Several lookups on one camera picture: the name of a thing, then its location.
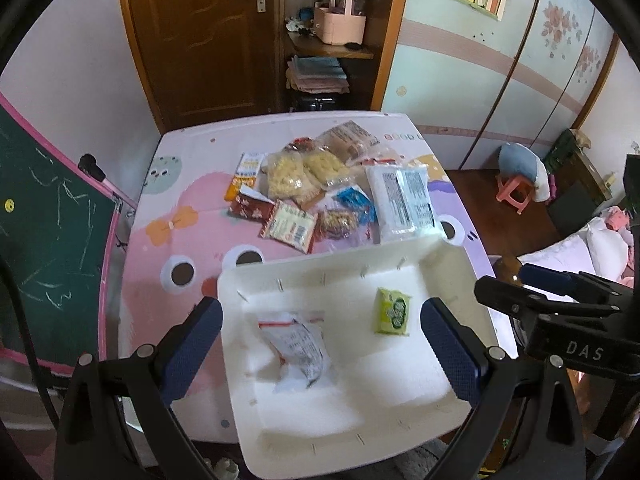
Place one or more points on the stack of folded towels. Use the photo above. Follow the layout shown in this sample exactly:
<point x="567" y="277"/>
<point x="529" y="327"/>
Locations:
<point x="317" y="75"/>

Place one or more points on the pink plastic stool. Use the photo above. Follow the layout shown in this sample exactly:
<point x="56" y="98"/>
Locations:
<point x="512" y="192"/>

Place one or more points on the pink storage basket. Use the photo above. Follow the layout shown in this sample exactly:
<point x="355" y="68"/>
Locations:
<point x="340" y="25"/>

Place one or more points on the pink stool with cushion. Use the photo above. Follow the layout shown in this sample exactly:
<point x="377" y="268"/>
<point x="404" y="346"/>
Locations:
<point x="520" y="162"/>

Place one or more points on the beige cracker packet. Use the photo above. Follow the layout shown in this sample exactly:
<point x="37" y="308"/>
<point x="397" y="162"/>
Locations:
<point x="347" y="137"/>

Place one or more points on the white red-edged snack packet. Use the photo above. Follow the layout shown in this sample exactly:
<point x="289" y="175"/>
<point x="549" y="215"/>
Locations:
<point x="382" y="157"/>

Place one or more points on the yellow orange snack packet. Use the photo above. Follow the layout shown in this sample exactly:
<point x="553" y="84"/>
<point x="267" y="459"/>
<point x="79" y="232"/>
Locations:
<point x="247" y="167"/>

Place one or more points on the clear red-striped snack packet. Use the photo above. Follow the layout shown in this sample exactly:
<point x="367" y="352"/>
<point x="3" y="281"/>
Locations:
<point x="300" y="350"/>

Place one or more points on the floral wardrobe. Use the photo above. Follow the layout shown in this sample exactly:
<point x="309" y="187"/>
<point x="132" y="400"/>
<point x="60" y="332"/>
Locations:
<point x="475" y="70"/>

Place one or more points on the black bag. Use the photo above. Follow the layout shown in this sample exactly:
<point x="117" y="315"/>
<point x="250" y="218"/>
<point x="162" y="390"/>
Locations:
<point x="320" y="102"/>

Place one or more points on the pink plush toy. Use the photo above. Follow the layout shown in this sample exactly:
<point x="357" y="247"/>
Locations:
<point x="617" y="220"/>

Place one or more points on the wooden door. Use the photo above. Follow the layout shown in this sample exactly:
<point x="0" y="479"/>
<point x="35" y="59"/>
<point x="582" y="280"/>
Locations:
<point x="200" y="35"/>

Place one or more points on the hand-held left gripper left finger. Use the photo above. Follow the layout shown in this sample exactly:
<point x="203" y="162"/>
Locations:
<point x="192" y="347"/>

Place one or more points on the green snack packet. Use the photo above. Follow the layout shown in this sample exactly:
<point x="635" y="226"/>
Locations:
<point x="392" y="312"/>

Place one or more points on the blue snack packet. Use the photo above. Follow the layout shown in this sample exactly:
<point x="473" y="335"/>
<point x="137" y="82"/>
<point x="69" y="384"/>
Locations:
<point x="357" y="202"/>

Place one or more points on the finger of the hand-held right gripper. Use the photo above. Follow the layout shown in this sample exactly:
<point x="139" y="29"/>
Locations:
<point x="545" y="277"/>
<point x="505" y="297"/>

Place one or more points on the clear noodle snack bag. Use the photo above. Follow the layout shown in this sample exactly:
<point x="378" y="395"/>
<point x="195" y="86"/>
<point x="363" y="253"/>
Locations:
<point x="327" y="165"/>
<point x="290" y="177"/>

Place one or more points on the white pillow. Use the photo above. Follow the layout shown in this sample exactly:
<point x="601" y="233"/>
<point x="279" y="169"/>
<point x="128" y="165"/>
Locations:
<point x="560" y="260"/>

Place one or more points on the black knob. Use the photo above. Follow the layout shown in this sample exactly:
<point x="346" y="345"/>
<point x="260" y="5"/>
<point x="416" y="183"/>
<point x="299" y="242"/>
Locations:
<point x="89" y="162"/>

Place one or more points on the dark red snack packet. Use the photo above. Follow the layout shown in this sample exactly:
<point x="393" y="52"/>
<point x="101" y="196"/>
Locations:
<point x="247" y="206"/>

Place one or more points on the dark wooden cabinet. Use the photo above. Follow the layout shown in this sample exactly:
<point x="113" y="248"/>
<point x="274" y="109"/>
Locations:
<point x="580" y="195"/>

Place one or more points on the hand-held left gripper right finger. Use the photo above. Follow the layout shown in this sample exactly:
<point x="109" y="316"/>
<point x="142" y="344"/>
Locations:
<point x="450" y="350"/>

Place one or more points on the clear nut snack packet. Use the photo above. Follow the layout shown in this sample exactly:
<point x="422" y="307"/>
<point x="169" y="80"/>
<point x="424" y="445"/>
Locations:
<point x="340" y="222"/>

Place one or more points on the wooden shelf cabinet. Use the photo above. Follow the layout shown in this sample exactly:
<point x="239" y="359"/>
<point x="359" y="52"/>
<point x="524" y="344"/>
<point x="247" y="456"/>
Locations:
<point x="385" y="35"/>

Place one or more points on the large white snack packet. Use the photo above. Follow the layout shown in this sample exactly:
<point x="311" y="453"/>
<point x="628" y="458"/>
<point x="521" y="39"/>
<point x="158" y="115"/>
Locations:
<point x="395" y="200"/>

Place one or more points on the red and white snack packet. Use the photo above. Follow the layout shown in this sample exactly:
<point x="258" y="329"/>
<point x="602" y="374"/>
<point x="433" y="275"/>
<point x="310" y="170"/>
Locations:
<point x="290" y="225"/>

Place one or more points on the green chalkboard with pink frame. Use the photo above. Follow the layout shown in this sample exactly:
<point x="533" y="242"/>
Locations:
<point x="45" y="210"/>

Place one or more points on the dark green box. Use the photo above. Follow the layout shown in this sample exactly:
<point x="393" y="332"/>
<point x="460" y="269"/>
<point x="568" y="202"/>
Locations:
<point x="562" y="150"/>

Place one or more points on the white foam tray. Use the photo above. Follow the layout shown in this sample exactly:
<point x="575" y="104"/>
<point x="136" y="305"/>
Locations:
<point x="350" y="310"/>

